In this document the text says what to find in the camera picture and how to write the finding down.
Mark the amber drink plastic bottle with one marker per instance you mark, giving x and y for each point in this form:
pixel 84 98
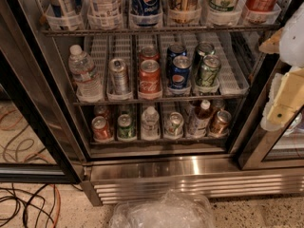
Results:
pixel 199 119

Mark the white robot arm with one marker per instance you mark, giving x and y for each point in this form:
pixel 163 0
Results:
pixel 286 95

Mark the empty clear shelf tray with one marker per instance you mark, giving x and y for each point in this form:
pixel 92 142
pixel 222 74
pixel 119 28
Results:
pixel 231 78

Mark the right glass fridge door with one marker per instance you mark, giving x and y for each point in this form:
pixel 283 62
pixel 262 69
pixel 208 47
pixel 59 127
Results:
pixel 262 149

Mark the glass fridge door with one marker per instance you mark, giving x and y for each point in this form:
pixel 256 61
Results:
pixel 34 75
pixel 262 149

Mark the bronze can bottom shelf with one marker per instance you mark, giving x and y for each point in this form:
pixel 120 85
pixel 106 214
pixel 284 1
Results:
pixel 220 123

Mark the green white can bottom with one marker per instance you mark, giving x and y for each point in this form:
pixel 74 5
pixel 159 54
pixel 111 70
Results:
pixel 173 124

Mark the large dark soda bottle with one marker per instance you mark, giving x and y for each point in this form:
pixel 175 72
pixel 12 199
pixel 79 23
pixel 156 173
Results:
pixel 183 11

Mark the small clear water bottle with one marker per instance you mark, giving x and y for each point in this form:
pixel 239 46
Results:
pixel 150 124

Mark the large Pepsi bottle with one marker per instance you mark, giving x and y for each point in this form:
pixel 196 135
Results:
pixel 146 12

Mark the green can bottom shelf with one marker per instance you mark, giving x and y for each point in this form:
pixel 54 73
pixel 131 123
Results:
pixel 126 128

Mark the red can bottom shelf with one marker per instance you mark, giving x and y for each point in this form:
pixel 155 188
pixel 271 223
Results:
pixel 101 129

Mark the large clear labeled bottle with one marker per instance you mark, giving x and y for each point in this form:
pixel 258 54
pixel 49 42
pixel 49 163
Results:
pixel 105 14

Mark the clear water bottle middle shelf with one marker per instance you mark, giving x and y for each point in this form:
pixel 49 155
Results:
pixel 85 75

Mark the steel fridge bottom grille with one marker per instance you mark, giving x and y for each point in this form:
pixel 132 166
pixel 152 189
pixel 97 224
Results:
pixel 110 182

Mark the large white blue bottle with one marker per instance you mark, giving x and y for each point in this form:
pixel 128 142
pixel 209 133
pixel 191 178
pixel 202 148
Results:
pixel 65 15

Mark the left glass fridge door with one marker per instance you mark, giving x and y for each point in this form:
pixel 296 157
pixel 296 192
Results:
pixel 34 75

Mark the green soda can front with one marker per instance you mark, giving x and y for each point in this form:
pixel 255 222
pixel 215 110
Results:
pixel 208 70

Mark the green soda can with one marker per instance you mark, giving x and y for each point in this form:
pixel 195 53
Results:
pixel 202 49
pixel 208 70

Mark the green soda can rear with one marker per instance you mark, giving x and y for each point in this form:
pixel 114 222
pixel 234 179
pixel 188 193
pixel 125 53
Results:
pixel 202 49

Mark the blue Pepsi can front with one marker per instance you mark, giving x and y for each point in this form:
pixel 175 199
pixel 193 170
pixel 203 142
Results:
pixel 179 72

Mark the blue pepsi can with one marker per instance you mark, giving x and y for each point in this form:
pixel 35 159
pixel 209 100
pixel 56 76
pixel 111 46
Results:
pixel 179 72
pixel 173 51

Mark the blue Pepsi can rear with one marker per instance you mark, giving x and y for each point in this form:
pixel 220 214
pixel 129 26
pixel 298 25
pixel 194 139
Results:
pixel 173 51

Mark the red Coca-Cola can front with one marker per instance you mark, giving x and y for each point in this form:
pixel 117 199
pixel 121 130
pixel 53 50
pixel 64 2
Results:
pixel 150 75

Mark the red coca-cola can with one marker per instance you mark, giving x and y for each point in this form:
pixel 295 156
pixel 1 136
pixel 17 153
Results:
pixel 149 53
pixel 150 75

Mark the red Coca-Cola can rear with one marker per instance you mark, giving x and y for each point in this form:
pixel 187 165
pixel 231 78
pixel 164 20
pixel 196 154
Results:
pixel 149 53

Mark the silver soda can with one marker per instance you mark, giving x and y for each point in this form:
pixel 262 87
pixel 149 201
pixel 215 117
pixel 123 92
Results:
pixel 119 76

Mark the clear plastic bag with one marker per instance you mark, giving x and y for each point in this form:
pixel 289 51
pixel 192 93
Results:
pixel 171 210

